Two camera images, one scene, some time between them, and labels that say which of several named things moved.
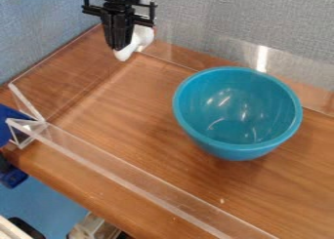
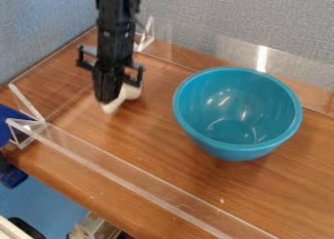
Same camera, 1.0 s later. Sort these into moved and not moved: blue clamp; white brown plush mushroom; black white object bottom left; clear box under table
Moved: white brown plush mushroom
Not moved: black white object bottom left; blue clamp; clear box under table
